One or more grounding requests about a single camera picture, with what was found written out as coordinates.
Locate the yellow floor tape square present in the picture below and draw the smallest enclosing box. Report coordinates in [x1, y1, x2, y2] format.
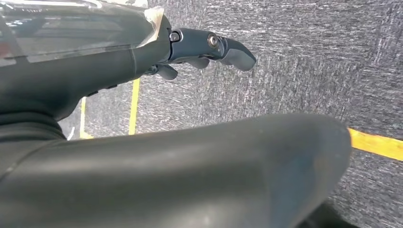
[78, 78, 141, 140]
[347, 127, 403, 162]

